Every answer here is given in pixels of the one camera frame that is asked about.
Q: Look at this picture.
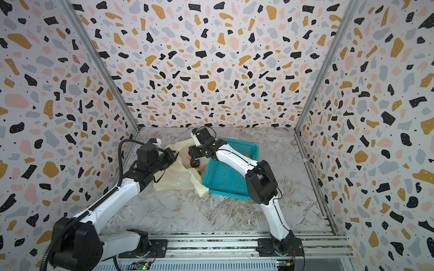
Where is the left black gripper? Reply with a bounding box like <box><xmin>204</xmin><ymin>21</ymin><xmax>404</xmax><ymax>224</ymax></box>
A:
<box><xmin>150</xmin><ymin>148</ymin><xmax>179</xmax><ymax>175</ymax></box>

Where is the dark purple fruit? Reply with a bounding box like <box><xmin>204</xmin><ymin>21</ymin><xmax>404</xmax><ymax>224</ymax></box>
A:
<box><xmin>190</xmin><ymin>159</ymin><xmax>200</xmax><ymax>168</ymax></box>

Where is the translucent yellowish plastic bag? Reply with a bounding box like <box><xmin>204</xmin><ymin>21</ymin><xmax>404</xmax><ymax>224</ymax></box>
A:
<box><xmin>153</xmin><ymin>138</ymin><xmax>210</xmax><ymax>197</ymax></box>

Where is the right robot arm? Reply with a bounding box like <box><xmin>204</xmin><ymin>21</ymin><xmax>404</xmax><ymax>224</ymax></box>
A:
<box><xmin>189</xmin><ymin>126</ymin><xmax>295</xmax><ymax>255</ymax></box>

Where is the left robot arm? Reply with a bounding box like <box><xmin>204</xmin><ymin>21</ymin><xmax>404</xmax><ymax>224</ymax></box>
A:
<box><xmin>39</xmin><ymin>140</ymin><xmax>179</xmax><ymax>271</ymax></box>

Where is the teal plastic basket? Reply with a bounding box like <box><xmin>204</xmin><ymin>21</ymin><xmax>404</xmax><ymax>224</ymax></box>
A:
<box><xmin>202</xmin><ymin>138</ymin><xmax>259</xmax><ymax>200</ymax></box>

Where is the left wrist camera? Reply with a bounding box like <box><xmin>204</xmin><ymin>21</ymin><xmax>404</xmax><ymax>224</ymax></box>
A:
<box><xmin>148</xmin><ymin>138</ymin><xmax>162</xmax><ymax>145</ymax></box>

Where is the left black corrugated cable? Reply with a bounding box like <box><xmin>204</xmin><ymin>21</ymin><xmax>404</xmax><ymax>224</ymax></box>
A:
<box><xmin>38</xmin><ymin>189</ymin><xmax>113</xmax><ymax>271</ymax></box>

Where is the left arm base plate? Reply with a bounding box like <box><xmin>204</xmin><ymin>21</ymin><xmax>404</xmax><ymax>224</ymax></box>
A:
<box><xmin>118</xmin><ymin>239</ymin><xmax>168</xmax><ymax>260</ymax></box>

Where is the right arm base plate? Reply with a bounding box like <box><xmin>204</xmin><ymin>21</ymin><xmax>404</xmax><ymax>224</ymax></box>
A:
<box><xmin>256</xmin><ymin>238</ymin><xmax>305</xmax><ymax>257</ymax></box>

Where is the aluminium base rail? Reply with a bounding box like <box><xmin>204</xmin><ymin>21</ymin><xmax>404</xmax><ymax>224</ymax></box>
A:
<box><xmin>95</xmin><ymin>231</ymin><xmax>358</xmax><ymax>271</ymax></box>

